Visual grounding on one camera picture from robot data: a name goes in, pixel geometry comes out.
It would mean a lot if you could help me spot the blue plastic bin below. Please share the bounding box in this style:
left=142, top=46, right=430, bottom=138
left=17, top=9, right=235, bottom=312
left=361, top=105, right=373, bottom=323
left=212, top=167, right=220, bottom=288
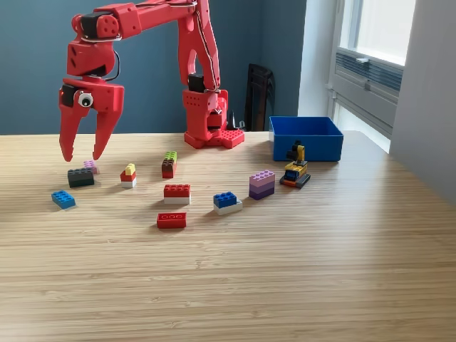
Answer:
left=269, top=115, right=345, bottom=163

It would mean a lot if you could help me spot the black brick stack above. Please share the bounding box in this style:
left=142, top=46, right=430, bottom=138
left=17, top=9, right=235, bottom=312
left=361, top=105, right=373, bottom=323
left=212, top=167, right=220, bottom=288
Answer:
left=67, top=167, right=95, bottom=189

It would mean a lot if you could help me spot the black chair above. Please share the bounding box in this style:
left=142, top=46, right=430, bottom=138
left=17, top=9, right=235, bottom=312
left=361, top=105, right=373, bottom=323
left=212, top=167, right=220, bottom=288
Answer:
left=244, top=63, right=277, bottom=132

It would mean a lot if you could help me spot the light blue brick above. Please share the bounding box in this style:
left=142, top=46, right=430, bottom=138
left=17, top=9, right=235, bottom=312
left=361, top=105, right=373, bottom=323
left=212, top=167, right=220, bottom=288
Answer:
left=51, top=190, right=76, bottom=210

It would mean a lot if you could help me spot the wide red on white bricks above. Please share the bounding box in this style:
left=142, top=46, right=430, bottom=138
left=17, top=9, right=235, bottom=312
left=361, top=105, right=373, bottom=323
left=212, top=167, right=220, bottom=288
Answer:
left=163, top=184, right=192, bottom=205

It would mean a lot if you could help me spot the green brown red brick stack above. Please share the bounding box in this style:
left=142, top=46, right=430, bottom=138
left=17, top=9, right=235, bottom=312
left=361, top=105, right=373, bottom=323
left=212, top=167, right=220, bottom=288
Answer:
left=161, top=151, right=178, bottom=180

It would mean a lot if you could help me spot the pink and purple brick stack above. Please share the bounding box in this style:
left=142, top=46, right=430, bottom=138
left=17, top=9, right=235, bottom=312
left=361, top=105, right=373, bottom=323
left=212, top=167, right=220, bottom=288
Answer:
left=248, top=170, right=276, bottom=201

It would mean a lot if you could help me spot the yellow red white brick stack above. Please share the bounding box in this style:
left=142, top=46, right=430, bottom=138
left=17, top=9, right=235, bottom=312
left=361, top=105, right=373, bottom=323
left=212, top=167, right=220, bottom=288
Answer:
left=120, top=163, right=138, bottom=189

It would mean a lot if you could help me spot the red brick with circles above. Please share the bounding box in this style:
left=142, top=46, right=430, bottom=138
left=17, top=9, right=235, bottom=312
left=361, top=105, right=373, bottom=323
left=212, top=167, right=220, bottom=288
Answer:
left=156, top=212, right=187, bottom=229

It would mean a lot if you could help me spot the blue on white brick stack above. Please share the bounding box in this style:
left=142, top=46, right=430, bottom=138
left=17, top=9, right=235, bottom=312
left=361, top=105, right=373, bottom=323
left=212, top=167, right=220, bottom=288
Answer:
left=212, top=191, right=244, bottom=216

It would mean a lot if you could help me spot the yellow toy digger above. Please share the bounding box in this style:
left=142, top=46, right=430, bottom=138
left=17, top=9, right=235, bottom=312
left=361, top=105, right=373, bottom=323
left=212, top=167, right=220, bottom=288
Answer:
left=279, top=139, right=311, bottom=190

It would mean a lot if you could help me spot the white framed window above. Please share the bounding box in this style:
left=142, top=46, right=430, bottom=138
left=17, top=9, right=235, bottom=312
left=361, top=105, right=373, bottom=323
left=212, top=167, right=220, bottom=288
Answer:
left=334, top=0, right=418, bottom=68

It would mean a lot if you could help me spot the grey window vent unit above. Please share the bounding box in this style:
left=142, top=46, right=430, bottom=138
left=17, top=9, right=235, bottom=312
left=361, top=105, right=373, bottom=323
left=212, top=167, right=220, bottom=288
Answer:
left=331, top=48, right=405, bottom=138

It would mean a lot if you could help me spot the black table clamp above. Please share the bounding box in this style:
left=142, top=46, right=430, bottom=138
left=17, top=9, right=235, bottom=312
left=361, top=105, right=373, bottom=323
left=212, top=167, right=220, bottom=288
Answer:
left=227, top=110, right=247, bottom=131

